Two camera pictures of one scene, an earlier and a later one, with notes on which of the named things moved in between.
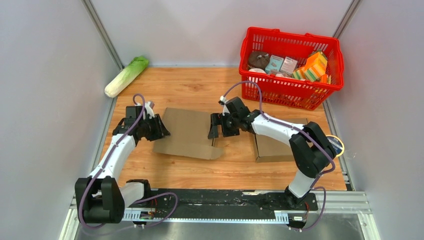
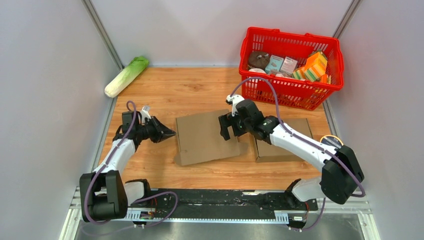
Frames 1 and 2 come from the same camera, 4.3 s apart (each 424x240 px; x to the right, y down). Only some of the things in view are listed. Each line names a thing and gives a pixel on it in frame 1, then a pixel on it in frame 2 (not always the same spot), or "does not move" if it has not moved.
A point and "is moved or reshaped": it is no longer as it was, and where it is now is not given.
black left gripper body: (149, 128) does not move
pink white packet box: (288, 66) does not move
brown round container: (258, 60) does not move
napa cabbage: (127, 77) does not move
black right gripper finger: (215, 119) -> (225, 121)
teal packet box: (275, 63) does not move
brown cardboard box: (268, 149) is moved or reshaped
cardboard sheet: (189, 130) is moved or reshaped
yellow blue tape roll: (337, 144) does not move
